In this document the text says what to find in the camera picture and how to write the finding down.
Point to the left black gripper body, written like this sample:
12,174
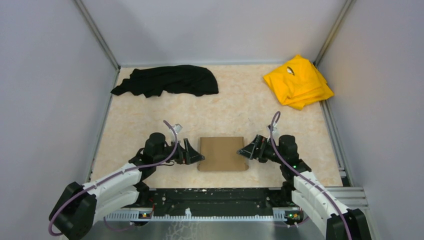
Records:
168,150

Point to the brown cardboard paper box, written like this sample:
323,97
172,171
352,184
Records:
221,154

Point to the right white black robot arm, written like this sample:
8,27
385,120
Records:
334,219

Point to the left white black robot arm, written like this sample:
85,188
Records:
80,206

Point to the black cloth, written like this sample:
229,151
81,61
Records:
179,79

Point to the yellow folded cloth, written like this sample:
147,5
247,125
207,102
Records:
298,83

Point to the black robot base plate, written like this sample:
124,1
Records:
220,202

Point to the aluminium frame rail front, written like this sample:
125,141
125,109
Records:
286,204

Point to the left aluminium corner post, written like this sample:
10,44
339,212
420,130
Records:
92,26

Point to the aluminium corner post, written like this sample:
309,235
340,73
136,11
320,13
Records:
92,26
341,17

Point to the right aluminium corner post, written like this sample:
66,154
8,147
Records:
341,17

